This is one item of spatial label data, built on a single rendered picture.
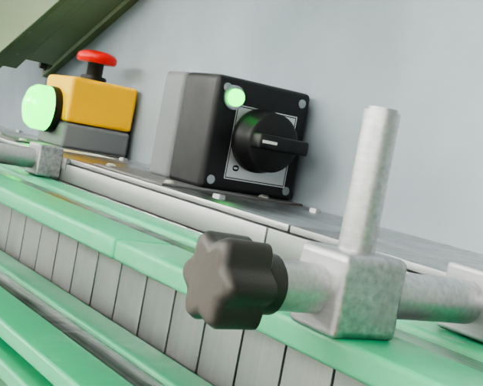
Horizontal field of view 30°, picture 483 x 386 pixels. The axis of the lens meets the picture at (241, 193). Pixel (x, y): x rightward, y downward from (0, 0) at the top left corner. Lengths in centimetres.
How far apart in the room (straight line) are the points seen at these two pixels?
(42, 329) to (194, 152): 17
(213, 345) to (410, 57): 23
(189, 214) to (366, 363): 28
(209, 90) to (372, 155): 35
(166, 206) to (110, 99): 35
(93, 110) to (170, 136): 23
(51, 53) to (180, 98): 45
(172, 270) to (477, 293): 12
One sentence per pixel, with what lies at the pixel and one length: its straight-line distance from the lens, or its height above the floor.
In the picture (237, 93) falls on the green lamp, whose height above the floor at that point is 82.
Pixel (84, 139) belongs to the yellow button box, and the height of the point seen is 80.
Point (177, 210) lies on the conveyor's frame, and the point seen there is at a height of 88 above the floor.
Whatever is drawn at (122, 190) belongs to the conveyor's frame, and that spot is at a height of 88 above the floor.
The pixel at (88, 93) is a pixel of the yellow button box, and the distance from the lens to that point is 89.
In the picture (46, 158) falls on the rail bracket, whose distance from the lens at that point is 72.
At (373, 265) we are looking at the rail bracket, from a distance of 29.
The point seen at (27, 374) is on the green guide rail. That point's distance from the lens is 53.
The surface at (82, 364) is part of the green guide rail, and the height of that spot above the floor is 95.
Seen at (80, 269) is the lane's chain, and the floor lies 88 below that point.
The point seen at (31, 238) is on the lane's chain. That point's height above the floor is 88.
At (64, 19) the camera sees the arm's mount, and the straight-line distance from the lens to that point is 101.
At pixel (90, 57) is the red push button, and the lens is 91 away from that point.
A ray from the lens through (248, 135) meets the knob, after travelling 61.
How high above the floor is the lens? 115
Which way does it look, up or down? 33 degrees down
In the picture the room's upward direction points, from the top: 81 degrees counter-clockwise
